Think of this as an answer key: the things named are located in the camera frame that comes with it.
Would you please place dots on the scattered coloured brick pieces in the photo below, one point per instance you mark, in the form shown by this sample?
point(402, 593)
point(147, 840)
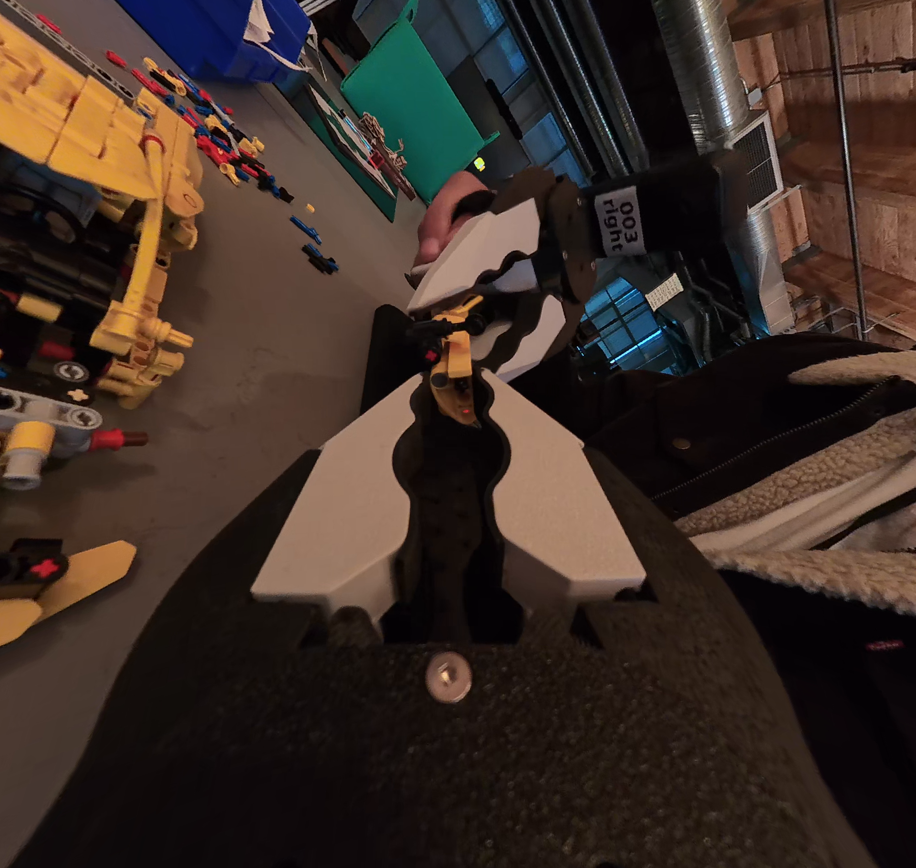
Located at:
point(236, 145)

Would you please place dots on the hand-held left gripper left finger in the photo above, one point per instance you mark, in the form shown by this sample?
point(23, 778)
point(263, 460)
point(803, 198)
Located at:
point(337, 525)

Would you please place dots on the white shirt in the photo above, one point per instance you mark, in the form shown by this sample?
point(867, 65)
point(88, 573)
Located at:
point(816, 517)

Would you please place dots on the dark green tray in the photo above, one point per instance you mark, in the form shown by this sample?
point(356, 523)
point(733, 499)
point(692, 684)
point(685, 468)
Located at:
point(344, 160)

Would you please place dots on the blue plastic bin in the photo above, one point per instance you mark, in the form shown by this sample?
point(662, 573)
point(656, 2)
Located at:
point(172, 2)

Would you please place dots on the black fleece-lined jacket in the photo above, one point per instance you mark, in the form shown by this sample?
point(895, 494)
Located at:
point(802, 696)

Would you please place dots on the small brick model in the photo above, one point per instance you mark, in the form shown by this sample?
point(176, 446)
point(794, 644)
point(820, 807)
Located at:
point(379, 145)

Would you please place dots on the yellow brick wing piece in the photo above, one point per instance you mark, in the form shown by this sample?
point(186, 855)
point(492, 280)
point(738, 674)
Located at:
point(86, 575)

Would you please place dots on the metal ventilation duct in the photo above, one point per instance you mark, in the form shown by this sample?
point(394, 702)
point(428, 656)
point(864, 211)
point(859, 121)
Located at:
point(709, 52)

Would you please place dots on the yellow brick car model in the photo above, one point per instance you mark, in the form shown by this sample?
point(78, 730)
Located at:
point(86, 138)

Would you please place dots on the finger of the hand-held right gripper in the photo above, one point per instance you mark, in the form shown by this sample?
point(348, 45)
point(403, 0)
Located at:
point(523, 331)
point(480, 253)

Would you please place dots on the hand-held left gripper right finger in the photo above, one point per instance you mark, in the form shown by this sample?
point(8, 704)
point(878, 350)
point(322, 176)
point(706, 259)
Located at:
point(566, 525)

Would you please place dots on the person's right hand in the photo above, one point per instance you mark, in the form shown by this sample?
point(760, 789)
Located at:
point(447, 210)

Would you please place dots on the green corrugated box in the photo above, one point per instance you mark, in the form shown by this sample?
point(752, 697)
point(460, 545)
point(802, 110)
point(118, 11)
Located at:
point(415, 95)

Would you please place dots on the white crumpled paper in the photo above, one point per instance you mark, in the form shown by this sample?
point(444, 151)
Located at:
point(272, 9)

